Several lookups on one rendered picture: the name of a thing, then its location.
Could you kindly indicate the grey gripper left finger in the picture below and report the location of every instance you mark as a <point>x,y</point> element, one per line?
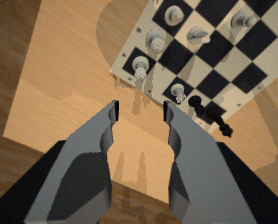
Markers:
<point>71,182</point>

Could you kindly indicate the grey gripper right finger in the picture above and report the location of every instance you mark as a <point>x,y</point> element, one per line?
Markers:
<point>209,183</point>

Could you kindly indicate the white pawn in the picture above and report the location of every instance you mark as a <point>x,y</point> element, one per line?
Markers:
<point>241,19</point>

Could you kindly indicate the black and beige chessboard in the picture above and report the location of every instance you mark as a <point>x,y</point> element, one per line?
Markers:
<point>226,72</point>

